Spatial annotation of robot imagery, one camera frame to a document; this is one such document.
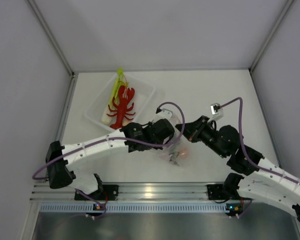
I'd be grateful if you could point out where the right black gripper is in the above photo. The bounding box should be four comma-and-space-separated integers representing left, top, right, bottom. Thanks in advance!
176, 115, 228, 159

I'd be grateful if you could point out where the clear zip top bag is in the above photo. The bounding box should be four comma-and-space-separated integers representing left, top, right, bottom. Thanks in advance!
152, 108, 189, 167

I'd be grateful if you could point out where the fake grey fish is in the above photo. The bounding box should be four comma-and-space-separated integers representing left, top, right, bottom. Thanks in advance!
168, 152, 183, 167

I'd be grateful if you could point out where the red fake lobster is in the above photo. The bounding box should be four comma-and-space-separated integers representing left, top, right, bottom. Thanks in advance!
106, 85, 136, 130

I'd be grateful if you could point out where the fake green leek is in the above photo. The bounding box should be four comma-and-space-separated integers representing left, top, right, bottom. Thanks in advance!
101, 67, 129, 126

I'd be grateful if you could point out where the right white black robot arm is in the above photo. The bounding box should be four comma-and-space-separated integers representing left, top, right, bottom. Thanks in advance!
176, 116, 300, 222

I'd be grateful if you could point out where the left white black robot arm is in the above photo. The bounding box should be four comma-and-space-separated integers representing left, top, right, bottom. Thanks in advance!
45, 118, 175, 200

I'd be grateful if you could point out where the translucent white plastic basket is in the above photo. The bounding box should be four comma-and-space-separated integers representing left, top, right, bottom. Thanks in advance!
84, 72, 156, 132

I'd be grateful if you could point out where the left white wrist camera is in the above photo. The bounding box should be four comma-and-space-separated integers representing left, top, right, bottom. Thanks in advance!
153, 107, 173, 122

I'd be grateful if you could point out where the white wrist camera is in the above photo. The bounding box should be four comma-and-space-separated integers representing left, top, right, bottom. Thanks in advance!
209, 103, 224, 122
153, 107, 173, 122

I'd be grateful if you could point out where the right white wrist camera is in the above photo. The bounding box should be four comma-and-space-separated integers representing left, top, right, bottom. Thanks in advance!
209, 103, 224, 122

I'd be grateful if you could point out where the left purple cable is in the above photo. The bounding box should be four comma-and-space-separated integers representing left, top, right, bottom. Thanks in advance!
31, 101, 186, 216

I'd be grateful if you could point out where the purple cable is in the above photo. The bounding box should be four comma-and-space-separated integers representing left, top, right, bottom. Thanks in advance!
31, 101, 186, 216
217, 97, 300, 190

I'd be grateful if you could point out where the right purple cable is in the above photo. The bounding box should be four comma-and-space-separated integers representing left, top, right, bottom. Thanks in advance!
217, 97, 300, 190

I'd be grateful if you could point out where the aluminium rail base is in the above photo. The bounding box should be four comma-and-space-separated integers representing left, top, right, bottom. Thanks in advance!
29, 181, 277, 202

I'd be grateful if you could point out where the right aluminium frame post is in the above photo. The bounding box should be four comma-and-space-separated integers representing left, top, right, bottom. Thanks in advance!
249, 0, 296, 72

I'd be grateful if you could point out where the aluminium frame post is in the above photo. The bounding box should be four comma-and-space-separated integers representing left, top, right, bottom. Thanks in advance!
249, 0, 296, 72
27, 0, 75, 76

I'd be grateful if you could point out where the white slotted cable duct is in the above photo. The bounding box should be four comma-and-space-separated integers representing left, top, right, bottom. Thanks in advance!
39, 202, 239, 214

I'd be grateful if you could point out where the left aluminium frame post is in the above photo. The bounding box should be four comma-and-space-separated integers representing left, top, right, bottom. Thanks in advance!
27, 0, 75, 76

